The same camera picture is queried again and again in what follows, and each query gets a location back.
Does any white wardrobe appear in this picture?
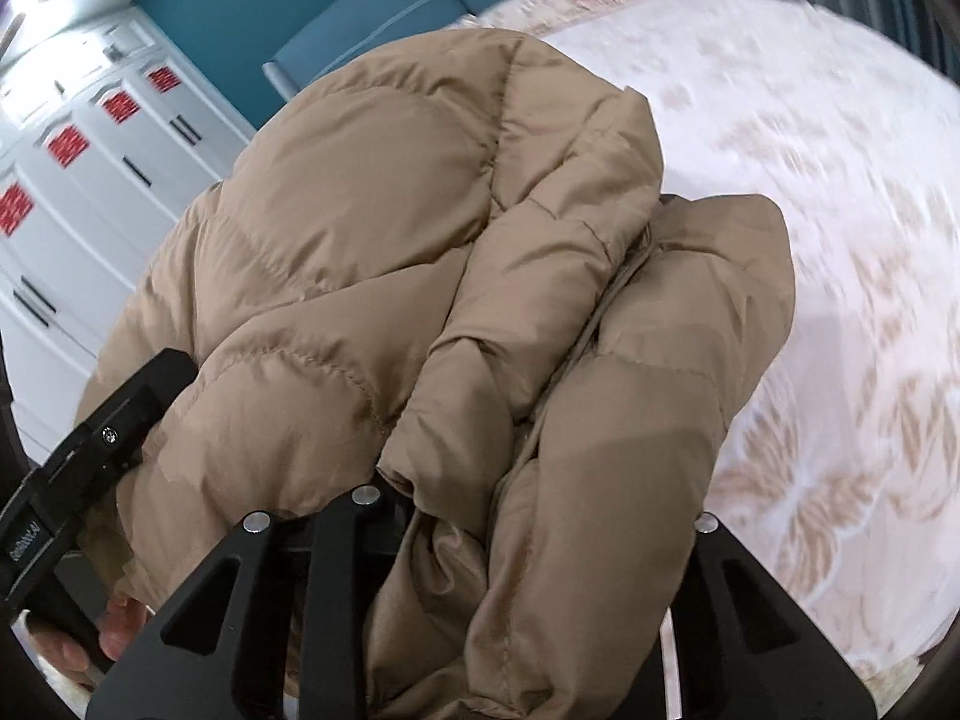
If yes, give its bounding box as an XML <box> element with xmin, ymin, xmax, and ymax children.
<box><xmin>0</xmin><ymin>4</ymin><xmax>257</xmax><ymax>462</ymax></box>

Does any blue upholstered headboard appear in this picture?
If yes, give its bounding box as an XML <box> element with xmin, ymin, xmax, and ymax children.
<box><xmin>261</xmin><ymin>0</ymin><xmax>575</xmax><ymax>132</ymax></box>

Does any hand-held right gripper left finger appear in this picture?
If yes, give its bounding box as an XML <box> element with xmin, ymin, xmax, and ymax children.
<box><xmin>86</xmin><ymin>486</ymin><xmax>422</xmax><ymax>720</ymax></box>

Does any white floral bedspread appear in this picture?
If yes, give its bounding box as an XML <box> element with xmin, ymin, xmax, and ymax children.
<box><xmin>461</xmin><ymin>0</ymin><xmax>960</xmax><ymax>687</ymax></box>

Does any tan puffer jacket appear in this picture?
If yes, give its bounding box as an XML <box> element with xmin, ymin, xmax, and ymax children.
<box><xmin>73</xmin><ymin>26</ymin><xmax>797</xmax><ymax>720</ymax></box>

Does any person's left hand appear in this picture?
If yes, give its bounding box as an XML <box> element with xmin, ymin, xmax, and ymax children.
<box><xmin>28</xmin><ymin>591</ymin><xmax>155</xmax><ymax>695</ymax></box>

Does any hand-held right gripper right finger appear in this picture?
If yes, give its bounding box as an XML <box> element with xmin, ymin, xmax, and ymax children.
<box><xmin>658</xmin><ymin>511</ymin><xmax>880</xmax><ymax>720</ymax></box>

